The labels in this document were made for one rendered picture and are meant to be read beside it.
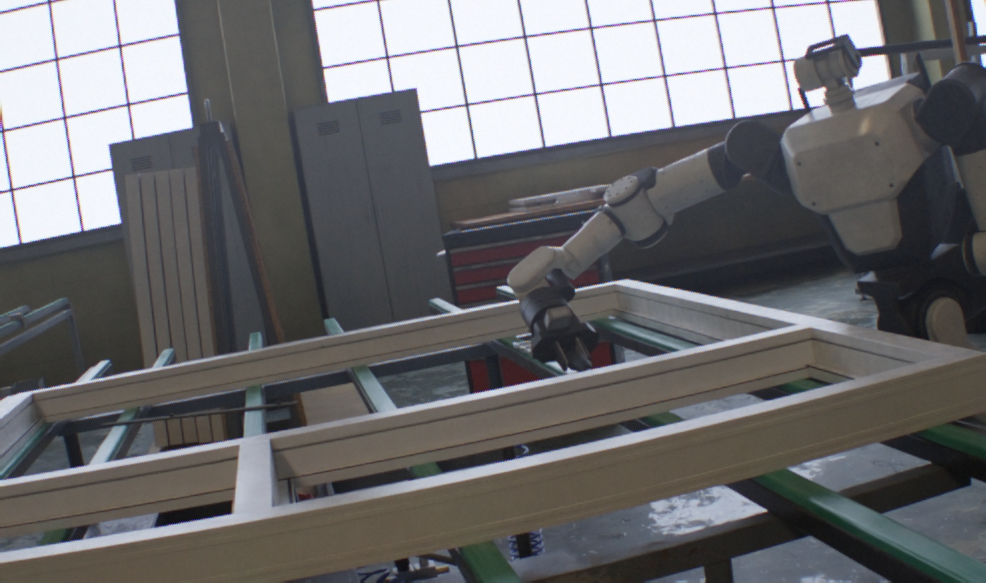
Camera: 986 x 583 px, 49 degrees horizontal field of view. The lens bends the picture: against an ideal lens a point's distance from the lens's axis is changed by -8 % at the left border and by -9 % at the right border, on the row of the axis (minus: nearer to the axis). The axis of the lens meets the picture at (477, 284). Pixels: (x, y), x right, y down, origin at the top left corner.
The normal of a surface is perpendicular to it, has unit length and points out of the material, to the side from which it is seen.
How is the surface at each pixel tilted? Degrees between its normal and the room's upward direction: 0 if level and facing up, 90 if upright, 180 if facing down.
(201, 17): 90
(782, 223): 90
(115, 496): 90
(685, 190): 117
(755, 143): 69
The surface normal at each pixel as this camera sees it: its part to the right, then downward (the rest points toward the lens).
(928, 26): -0.97, 0.18
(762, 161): -0.59, -0.18
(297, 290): 0.18, 0.06
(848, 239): -0.62, 0.39
